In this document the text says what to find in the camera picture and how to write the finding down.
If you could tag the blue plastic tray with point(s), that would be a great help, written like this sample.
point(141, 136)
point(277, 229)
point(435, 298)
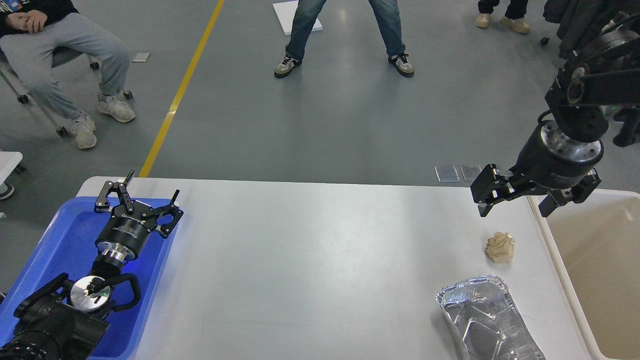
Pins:
point(68, 245)

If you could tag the left floor socket plate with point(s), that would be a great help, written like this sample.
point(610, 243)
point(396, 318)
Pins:
point(447, 173)

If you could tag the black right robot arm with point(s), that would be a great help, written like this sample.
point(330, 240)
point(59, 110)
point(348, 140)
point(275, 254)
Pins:
point(604, 73)

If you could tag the chair with dark coat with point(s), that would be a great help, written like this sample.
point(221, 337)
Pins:
point(580, 21)

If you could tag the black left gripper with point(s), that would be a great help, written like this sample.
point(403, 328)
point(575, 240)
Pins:
point(131, 222)

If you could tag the white plastic bin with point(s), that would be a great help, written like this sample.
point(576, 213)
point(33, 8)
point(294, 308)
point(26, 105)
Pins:
point(595, 248)

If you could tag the right floor socket plate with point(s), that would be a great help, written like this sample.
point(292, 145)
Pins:
point(470, 172)

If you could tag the white board on floor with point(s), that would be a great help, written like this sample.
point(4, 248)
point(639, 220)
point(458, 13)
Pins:
point(285, 13)

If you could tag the crumpled brown paper ball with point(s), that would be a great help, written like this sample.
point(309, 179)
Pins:
point(500, 248)

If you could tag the aluminium foil tray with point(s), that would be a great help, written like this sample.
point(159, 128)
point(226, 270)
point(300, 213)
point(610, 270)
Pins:
point(485, 322)

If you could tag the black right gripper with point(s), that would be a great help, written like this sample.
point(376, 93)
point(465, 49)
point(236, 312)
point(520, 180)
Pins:
point(550, 163)

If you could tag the white side table corner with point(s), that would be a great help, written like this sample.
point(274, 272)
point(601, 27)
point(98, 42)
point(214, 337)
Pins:
point(8, 162)

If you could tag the floor socket plate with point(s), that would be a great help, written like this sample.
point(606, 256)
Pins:
point(447, 173)
point(470, 172)

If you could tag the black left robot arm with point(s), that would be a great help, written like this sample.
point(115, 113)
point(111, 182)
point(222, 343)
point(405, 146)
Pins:
point(86, 291)

